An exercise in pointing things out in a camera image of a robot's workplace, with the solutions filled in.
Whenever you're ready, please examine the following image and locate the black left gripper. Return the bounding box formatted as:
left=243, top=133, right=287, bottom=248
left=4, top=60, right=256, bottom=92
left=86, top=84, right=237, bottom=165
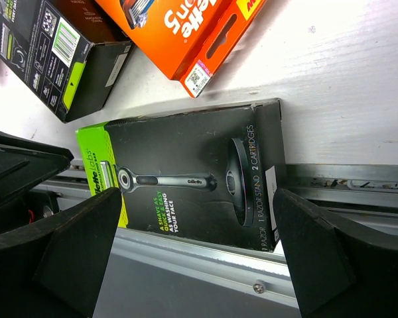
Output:
left=0, top=131, right=74, bottom=232

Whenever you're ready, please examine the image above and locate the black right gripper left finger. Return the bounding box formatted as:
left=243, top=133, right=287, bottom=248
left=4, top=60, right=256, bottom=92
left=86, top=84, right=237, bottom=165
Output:
left=0, top=187, right=121, bottom=317

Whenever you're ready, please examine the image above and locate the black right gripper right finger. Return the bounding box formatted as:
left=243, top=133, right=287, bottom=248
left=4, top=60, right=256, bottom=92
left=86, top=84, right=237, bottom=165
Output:
left=273, top=189, right=398, bottom=317

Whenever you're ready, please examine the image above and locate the black green gillettelabs box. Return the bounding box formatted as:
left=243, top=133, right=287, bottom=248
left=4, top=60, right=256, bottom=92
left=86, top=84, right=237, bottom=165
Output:
left=0, top=0, right=133, bottom=123
left=76, top=99, right=286, bottom=252

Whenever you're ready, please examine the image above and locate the orange Gillette Fusion5 box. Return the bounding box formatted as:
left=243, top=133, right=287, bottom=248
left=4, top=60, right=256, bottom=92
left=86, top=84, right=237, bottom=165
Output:
left=96, top=0, right=265, bottom=98

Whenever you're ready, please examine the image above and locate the aluminium rail base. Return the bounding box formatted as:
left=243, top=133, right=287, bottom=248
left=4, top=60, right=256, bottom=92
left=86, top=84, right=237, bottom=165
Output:
left=33, top=158, right=398, bottom=318

